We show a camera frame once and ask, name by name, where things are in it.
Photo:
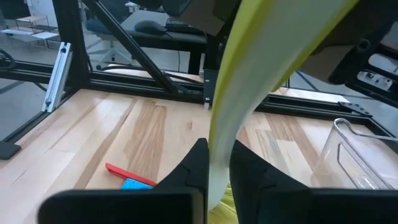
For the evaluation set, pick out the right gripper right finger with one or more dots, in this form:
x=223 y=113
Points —
x=280 y=208

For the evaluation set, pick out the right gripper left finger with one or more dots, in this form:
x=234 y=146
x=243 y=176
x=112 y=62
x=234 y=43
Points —
x=124 y=208

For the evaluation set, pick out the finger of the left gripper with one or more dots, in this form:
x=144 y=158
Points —
x=205 y=15
x=348 y=46

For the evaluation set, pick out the blue cellulose sponge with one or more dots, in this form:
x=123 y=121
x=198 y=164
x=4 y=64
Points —
x=133 y=185

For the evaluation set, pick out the red dish brush white bristles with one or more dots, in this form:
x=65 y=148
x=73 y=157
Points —
x=124 y=172

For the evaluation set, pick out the yellow-green dish brush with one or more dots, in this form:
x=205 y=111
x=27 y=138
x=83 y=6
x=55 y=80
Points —
x=264 y=62

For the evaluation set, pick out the black keyboard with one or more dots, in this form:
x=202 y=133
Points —
x=183 y=27

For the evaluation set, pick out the black office desk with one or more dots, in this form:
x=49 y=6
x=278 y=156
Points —
x=174 y=40

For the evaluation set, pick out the black computer mouse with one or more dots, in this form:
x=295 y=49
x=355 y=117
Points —
x=150 y=27

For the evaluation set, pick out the office chair white base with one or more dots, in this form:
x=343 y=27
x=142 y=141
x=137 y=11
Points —
x=109 y=46

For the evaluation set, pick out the white side table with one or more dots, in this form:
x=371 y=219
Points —
x=31 y=34

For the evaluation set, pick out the black table-level camera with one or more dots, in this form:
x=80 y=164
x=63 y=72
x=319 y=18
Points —
x=9 y=151

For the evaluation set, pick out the black aluminium table frame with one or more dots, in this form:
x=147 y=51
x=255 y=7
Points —
x=70 y=31

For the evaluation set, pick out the silver frame bracket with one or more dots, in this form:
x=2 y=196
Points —
x=57 y=77

